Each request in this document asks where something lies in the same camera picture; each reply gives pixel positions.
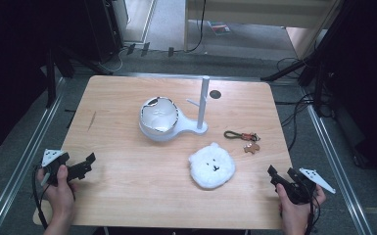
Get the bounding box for white stand with post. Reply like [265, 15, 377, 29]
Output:
[139, 74, 211, 143]

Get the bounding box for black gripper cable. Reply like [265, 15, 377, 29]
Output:
[305, 194, 322, 235]
[31, 164, 49, 230]

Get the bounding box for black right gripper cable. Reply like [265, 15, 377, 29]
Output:
[305, 194, 322, 235]

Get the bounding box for black metal stand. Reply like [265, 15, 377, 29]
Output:
[44, 45, 76, 110]

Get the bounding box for black floor cables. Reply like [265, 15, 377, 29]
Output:
[274, 57, 336, 153]

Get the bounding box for white fluffy bear pouch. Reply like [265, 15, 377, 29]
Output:
[188, 141, 237, 190]

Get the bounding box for black hanging cable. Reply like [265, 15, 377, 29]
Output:
[184, 0, 208, 54]

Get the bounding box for black cabinet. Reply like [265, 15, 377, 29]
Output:
[83, 0, 125, 64]

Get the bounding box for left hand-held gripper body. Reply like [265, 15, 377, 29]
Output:
[40, 148, 79, 187]

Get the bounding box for white floor cable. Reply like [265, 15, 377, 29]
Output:
[97, 47, 129, 73]

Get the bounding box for person's left hand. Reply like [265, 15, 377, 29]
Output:
[35, 164, 78, 223]

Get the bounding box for green cord gingerbread keychain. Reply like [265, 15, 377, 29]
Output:
[223, 129, 261, 156]

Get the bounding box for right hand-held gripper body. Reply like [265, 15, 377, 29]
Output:
[286, 167, 337, 206]

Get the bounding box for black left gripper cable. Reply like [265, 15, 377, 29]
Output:
[31, 164, 49, 230]

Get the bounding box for black tripod stand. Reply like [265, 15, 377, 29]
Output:
[259, 0, 356, 87]

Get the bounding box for magazine on floor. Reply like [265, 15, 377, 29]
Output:
[208, 21, 232, 36]

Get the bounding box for metal floor rail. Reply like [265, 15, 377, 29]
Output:
[302, 87, 375, 235]
[0, 77, 67, 235]

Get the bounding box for person's right hand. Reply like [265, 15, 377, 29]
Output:
[275, 183, 327, 231]

